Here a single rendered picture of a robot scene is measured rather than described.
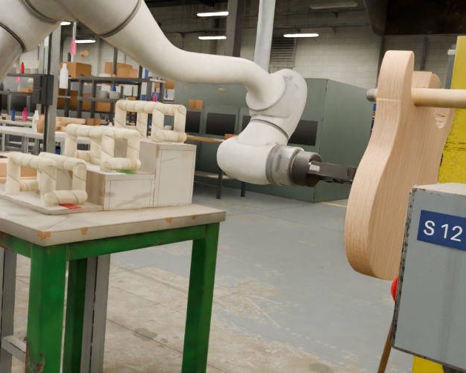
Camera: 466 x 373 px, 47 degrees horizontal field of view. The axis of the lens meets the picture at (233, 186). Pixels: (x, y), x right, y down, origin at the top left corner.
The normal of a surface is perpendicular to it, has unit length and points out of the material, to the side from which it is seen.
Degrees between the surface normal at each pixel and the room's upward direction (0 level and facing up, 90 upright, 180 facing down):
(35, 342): 90
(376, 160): 51
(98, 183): 90
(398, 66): 73
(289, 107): 88
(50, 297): 90
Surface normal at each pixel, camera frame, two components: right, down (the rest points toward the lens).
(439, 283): -0.61, 0.04
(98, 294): 0.76, 0.15
